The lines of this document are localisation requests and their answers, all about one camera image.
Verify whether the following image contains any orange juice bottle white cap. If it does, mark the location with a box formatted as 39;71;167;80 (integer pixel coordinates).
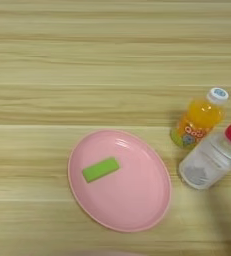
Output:
169;87;230;150

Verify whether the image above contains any pink oval plastic plate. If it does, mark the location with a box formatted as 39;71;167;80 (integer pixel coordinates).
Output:
67;129;172;233

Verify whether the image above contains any clear water bottle red cap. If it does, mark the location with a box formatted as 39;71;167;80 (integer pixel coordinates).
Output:
178;122;231;191

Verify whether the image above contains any green rectangular block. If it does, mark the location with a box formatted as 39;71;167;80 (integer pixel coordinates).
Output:
82;156;121;184

